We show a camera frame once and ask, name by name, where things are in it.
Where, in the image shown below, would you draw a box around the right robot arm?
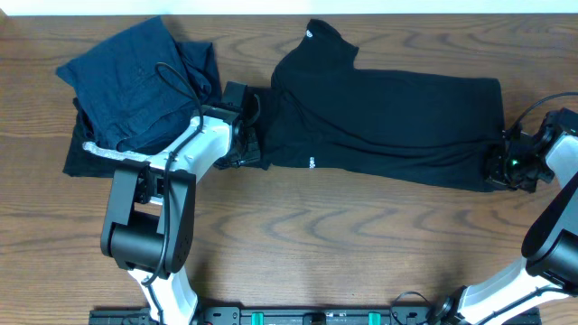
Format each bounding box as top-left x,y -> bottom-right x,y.
427,108 -> 577,324

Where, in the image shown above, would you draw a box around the folded dark blue shorts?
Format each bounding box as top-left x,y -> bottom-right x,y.
56,17 -> 221,152

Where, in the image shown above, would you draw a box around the black polo shirt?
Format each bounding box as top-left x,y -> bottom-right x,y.
255,19 -> 504,192

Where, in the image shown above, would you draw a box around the folded black garment white stripe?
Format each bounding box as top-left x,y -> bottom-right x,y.
62,97 -> 182,179

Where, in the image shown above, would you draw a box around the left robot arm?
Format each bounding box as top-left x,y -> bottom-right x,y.
89,81 -> 261,324

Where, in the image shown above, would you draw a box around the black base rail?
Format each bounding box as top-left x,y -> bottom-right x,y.
89,307 -> 542,325

